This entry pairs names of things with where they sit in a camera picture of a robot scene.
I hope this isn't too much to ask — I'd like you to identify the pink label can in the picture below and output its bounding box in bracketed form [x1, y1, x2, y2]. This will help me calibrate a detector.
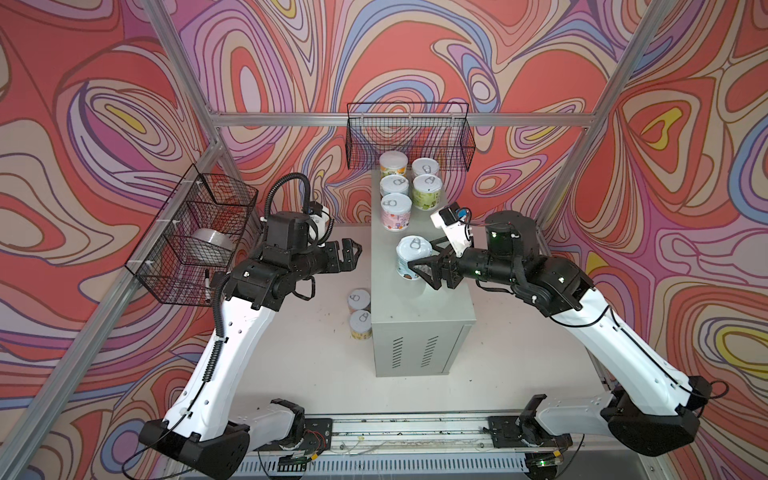
[411, 157, 440, 177]

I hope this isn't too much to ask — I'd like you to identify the aluminium frame post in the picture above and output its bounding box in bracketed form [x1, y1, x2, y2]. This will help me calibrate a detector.
[143, 1, 243, 181]
[536, 0, 675, 231]

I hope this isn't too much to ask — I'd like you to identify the aluminium frame post right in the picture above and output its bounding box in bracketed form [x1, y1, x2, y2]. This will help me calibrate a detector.
[536, 0, 675, 231]

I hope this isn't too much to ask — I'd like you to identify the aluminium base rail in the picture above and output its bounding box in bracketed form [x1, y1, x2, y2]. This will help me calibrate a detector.
[235, 411, 585, 479]

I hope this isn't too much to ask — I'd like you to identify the left side can front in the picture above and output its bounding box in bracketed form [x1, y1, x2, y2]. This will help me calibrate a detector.
[348, 310, 372, 340]

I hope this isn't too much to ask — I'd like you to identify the black wire basket left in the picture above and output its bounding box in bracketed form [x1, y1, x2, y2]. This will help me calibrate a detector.
[125, 166, 258, 307]

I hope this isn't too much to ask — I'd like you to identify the brown label can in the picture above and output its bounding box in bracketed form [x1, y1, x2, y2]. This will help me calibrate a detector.
[379, 174, 410, 197]

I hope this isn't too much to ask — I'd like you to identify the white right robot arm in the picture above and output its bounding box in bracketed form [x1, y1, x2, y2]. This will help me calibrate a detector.
[408, 203, 712, 457]

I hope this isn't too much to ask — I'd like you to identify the black wire basket back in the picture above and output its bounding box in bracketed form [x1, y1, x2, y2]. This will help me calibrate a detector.
[345, 100, 476, 172]

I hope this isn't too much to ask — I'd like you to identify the grey metal cabinet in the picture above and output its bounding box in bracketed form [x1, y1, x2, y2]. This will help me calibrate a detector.
[371, 171, 476, 377]

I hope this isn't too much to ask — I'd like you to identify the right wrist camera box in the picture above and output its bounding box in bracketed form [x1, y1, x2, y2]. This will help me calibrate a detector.
[430, 202, 471, 230]

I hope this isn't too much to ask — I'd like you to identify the aluminium frame crossbar back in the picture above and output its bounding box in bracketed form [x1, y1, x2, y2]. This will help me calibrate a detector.
[214, 112, 597, 127]

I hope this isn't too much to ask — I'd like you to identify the silver tape roll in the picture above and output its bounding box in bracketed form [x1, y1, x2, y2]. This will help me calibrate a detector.
[191, 228, 235, 255]

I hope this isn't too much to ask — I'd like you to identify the aluminium frame post left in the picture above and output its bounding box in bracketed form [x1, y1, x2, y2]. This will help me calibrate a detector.
[143, 1, 243, 181]

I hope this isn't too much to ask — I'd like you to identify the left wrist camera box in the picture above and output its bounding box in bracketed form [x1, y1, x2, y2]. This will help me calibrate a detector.
[264, 211, 316, 253]

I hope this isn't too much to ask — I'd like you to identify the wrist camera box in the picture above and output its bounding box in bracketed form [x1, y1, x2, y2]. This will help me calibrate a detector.
[264, 211, 316, 253]
[430, 202, 471, 230]

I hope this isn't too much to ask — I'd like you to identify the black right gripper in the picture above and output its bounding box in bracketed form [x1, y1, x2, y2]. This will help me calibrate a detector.
[407, 236, 519, 292]

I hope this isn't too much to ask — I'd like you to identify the green label can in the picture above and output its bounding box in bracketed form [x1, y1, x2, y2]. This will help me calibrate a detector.
[379, 150, 408, 178]

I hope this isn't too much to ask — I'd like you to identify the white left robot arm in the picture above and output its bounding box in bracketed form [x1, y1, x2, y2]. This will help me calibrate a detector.
[139, 238, 362, 479]

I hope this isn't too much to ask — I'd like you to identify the black wire basket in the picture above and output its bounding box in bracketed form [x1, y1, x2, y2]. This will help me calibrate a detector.
[345, 100, 476, 172]
[125, 166, 258, 307]

